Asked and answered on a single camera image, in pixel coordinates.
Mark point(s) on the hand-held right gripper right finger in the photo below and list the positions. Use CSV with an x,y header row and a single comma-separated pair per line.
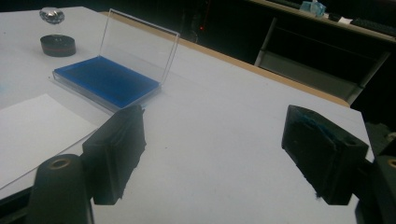
x,y
323,155

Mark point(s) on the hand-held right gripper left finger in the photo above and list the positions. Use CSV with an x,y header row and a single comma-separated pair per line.
x,y
115,155

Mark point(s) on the blue ink pad clear case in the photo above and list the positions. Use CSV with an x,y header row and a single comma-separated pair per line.
x,y
106,79

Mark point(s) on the shiny silver metal object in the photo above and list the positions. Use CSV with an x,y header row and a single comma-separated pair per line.
x,y
52,15

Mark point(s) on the white paper sheet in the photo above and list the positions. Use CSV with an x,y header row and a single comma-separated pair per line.
x,y
37,133

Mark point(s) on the black keyboard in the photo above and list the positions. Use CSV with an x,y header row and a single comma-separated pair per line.
x,y
373,26

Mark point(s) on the light blue tissue pack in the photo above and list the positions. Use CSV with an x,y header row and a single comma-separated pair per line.
x,y
313,8

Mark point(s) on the dark equipment with red light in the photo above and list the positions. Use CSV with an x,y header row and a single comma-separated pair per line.
x,y
200,21

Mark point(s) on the white metal frame desk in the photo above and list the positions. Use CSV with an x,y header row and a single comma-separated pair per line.
x,y
299,73

